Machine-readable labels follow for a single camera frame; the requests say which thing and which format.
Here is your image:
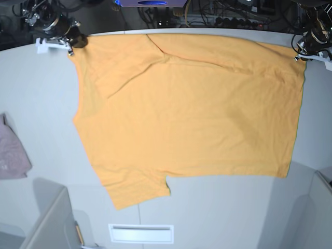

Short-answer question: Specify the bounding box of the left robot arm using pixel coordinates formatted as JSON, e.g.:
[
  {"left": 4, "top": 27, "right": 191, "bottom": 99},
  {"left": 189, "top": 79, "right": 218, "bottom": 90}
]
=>
[{"left": 294, "top": 1, "right": 331, "bottom": 62}]

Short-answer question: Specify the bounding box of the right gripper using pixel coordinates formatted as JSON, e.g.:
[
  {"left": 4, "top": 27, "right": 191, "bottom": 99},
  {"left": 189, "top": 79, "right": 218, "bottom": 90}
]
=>
[{"left": 31, "top": 11, "right": 88, "bottom": 56}]

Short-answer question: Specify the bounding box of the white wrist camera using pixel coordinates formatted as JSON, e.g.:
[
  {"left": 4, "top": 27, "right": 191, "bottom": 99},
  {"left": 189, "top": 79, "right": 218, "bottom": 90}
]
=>
[
  {"left": 313, "top": 50, "right": 332, "bottom": 71},
  {"left": 35, "top": 38, "right": 72, "bottom": 54}
]

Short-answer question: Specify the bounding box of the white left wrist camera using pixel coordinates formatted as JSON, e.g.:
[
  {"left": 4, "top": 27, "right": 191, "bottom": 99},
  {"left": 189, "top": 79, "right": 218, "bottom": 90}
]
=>
[{"left": 313, "top": 50, "right": 332, "bottom": 71}]

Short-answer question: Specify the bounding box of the black power strip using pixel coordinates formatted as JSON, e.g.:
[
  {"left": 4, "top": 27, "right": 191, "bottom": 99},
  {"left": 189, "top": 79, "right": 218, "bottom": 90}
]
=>
[{"left": 214, "top": 17, "right": 266, "bottom": 30}]

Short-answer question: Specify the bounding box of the yellow T-shirt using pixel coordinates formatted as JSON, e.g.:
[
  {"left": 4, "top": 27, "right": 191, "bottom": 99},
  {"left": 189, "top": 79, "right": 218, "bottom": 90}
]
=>
[{"left": 71, "top": 34, "right": 306, "bottom": 209}]

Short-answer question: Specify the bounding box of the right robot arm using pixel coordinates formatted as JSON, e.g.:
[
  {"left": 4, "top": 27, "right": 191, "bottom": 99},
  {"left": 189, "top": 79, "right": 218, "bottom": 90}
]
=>
[{"left": 19, "top": 1, "right": 88, "bottom": 56}]

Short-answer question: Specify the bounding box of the orange pencil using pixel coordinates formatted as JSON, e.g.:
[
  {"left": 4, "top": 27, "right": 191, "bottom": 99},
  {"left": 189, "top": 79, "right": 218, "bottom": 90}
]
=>
[{"left": 75, "top": 225, "right": 84, "bottom": 245}]

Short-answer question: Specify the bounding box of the blue-ringed device at back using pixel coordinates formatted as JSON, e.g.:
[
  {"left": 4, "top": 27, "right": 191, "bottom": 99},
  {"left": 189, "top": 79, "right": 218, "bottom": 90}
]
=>
[{"left": 115, "top": 0, "right": 187, "bottom": 8}]

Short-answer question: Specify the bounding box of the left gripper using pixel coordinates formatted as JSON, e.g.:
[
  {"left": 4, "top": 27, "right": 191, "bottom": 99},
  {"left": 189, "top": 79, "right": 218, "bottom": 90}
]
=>
[{"left": 294, "top": 27, "right": 331, "bottom": 61}]

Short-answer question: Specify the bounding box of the folded pink cloth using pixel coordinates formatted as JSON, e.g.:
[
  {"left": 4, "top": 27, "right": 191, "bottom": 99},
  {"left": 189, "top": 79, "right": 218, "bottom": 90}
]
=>
[{"left": 1, "top": 114, "right": 32, "bottom": 180}]

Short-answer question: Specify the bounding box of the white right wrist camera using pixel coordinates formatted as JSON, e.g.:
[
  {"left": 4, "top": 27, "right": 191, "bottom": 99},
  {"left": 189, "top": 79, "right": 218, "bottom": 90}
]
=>
[{"left": 35, "top": 38, "right": 72, "bottom": 54}]

